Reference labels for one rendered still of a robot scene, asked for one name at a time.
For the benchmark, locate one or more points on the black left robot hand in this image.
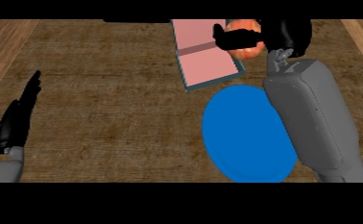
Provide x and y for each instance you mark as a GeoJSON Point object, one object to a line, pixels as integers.
{"type": "Point", "coordinates": [18, 115]}

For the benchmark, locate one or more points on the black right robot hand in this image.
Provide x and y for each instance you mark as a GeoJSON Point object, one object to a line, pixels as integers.
{"type": "Point", "coordinates": [288, 35]}

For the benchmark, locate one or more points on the orange squash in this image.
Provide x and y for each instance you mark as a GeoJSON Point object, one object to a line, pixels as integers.
{"type": "Point", "coordinates": [244, 53]}

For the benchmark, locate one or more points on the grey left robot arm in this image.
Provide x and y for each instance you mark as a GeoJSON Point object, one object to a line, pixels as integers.
{"type": "Point", "coordinates": [11, 165]}

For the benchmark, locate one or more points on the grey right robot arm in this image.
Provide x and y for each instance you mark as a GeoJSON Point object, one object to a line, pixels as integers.
{"type": "Point", "coordinates": [312, 115]}

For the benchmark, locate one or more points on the pink cardboard box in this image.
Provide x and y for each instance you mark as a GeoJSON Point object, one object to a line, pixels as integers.
{"type": "Point", "coordinates": [203, 58]}

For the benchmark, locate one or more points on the blue plate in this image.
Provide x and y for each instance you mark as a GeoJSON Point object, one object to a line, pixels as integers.
{"type": "Point", "coordinates": [246, 135]}

